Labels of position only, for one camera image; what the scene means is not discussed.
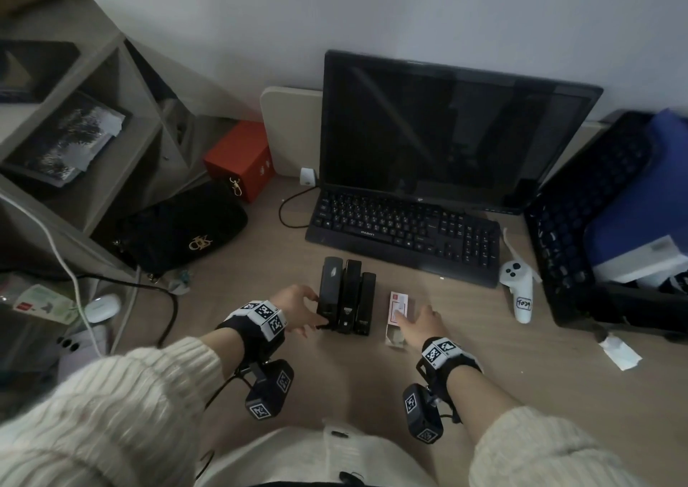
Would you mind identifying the person's left hand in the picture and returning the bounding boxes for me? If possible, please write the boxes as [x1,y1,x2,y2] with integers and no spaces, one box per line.
[268,285,332,340]

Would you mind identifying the person's right hand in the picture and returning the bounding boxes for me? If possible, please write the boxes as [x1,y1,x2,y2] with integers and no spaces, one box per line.
[395,304,450,353]

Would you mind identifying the red white staples box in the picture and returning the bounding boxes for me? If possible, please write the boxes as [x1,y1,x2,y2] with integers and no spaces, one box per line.
[384,290,415,349]

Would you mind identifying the grey top stapler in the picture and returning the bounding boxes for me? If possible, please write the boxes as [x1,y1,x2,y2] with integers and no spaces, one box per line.
[317,256,345,333]

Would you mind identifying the small black stapler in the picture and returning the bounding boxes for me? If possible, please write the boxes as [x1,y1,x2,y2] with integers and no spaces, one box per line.
[337,259,362,334]

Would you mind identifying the slim black stapler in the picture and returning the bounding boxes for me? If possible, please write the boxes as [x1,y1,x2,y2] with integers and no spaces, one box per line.
[353,271,377,337]

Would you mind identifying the person's left forearm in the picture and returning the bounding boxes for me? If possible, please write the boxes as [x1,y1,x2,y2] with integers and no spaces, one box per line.
[0,328,243,487]

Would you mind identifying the person's right forearm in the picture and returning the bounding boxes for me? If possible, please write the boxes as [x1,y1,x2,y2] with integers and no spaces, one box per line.
[457,365,646,487]

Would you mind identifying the person's black trousers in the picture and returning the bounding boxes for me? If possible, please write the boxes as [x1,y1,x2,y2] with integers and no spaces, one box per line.
[268,480,436,487]

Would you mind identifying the black marker wristband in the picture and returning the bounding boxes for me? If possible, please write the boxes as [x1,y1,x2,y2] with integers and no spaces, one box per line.
[214,300,287,367]
[415,336,483,396]

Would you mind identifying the white handheld controller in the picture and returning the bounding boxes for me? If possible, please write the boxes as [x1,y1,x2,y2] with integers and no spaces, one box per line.
[498,228,541,325]

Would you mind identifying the black keyboard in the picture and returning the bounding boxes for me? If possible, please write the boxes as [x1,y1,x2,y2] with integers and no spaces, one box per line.
[305,186,502,289]

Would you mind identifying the cream knitted sweater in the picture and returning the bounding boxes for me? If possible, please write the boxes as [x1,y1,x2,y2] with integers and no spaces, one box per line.
[196,419,436,487]

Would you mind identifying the black handbag gold logo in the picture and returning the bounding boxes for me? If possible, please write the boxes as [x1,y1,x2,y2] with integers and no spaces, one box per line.
[113,180,249,278]

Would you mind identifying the black perforated file basket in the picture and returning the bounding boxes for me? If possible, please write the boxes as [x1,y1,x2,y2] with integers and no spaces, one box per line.
[524,109,688,342]

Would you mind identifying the white computer mouse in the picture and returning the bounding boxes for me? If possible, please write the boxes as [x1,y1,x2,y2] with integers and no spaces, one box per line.
[83,294,123,324]

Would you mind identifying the crumpled white paper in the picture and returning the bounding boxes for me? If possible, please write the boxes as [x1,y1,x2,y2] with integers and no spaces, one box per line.
[598,332,644,372]

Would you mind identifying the black computer monitor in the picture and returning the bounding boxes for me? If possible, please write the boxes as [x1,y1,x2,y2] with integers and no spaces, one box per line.
[320,49,604,216]

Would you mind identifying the pale smartphone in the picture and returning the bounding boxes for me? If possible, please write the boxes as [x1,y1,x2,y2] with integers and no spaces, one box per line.
[56,325,108,380]

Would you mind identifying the white cardboard box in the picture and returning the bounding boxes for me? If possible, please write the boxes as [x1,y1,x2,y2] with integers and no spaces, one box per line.
[593,235,688,284]

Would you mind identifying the beige shelf unit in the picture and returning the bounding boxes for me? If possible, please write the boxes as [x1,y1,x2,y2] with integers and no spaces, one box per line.
[0,0,248,284]

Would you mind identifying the green white packet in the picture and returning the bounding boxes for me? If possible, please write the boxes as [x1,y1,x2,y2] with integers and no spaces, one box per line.
[11,284,80,325]

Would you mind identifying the blue folder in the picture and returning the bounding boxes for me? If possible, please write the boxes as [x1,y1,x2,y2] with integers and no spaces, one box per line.
[586,107,688,267]

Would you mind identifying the black white picture booklet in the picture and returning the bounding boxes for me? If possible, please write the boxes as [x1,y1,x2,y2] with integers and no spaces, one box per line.
[5,92,128,187]

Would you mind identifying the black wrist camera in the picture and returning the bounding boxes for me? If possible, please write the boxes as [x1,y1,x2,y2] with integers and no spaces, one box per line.
[403,383,444,445]
[245,359,295,422]

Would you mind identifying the thin black keyboard cable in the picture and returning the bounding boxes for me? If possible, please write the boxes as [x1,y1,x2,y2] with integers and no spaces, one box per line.
[278,185,321,230]

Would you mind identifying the thick black cable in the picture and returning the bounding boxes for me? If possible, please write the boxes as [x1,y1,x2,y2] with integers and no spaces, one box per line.
[75,272,179,349]

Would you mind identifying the white cable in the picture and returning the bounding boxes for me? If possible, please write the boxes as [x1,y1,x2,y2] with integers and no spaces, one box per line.
[0,196,108,359]

